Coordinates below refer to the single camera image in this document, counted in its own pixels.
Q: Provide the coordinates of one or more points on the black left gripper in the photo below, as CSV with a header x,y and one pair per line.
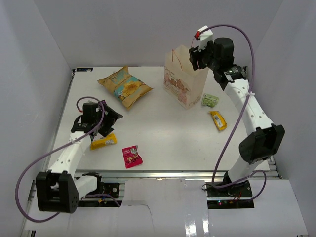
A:
x,y
111,117

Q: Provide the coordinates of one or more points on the yellow snack bar right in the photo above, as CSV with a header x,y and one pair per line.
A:
x,y
218,119

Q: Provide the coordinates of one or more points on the yellow snack bar left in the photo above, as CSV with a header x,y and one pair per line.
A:
x,y
100,141

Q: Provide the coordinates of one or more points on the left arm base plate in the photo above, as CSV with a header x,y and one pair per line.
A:
x,y
108,191

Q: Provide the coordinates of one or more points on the red candy pouch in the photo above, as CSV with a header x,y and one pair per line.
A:
x,y
131,157

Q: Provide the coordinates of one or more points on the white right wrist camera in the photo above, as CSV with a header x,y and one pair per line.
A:
x,y
204,35

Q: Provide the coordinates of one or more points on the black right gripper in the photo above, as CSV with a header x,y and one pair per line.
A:
x,y
196,54

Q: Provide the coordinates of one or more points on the cream paper gift bag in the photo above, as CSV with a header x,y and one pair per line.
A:
x,y
180,80

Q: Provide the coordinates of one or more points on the aluminium front rail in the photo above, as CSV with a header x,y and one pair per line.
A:
x,y
106,174

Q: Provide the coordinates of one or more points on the yellow snack bar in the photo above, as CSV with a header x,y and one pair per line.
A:
x,y
100,141
218,119

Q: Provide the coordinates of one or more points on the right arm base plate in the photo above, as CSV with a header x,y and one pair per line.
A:
x,y
233,197

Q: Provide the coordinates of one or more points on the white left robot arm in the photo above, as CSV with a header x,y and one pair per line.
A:
x,y
58,190

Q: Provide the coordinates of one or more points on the brown potato chips bag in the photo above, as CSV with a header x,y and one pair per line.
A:
x,y
125,87

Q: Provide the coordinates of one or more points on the light green snack pouch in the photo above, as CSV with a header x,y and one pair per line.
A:
x,y
210,100

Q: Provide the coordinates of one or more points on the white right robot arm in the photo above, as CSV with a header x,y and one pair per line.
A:
x,y
263,136

